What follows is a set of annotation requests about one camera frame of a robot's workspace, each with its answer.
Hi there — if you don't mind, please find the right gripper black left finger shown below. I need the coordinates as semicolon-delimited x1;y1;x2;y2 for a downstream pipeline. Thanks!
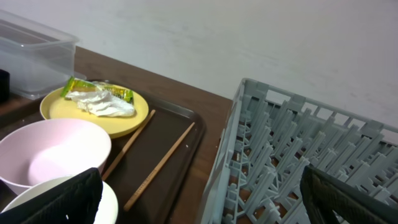
1;167;103;224

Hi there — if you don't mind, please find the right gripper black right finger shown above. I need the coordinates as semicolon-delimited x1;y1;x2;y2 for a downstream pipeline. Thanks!
300;165;397;224

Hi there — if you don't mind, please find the white cup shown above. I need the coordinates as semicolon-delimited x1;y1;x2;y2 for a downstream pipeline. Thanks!
1;176;119;224

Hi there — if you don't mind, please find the pink bowl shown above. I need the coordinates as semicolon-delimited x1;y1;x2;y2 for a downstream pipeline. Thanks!
1;118;111;195

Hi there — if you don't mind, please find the white tissue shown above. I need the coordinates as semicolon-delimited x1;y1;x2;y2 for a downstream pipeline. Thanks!
65;90;136;117

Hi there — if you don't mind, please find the green snack wrapper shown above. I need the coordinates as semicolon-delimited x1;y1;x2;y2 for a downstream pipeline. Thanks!
60;77;134;103

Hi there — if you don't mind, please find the grey dishwasher rack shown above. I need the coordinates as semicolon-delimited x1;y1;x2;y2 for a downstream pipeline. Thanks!
196;78;397;223

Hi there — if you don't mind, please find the black waste tray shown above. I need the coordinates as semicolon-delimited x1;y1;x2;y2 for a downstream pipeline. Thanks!
0;70;10;103

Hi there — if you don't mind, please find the clear plastic waste bin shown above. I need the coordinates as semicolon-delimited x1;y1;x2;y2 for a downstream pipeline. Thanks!
1;11;86;100

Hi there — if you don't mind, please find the dark brown serving tray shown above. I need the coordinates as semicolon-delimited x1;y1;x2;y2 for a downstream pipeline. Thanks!
0;79;206;224

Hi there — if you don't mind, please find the wooden chopstick outer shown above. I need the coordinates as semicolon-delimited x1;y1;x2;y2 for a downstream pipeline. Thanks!
123;122;195;212

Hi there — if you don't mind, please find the yellow plate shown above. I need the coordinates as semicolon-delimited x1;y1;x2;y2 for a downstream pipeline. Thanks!
40;87;149;139

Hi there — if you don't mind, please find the wooden chopstick near plate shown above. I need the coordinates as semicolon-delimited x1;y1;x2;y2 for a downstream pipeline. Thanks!
102;110;155;181

